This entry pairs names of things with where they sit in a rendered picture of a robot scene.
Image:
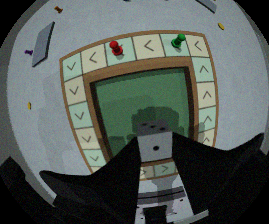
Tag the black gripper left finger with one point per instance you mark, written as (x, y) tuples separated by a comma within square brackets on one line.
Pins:
[(113, 188)]

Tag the red pawn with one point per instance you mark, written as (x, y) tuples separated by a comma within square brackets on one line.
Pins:
[(115, 48)]

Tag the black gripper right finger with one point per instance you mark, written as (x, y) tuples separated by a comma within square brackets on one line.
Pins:
[(205, 170)]

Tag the green pawn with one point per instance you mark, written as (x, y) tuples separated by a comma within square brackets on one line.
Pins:
[(177, 42)]

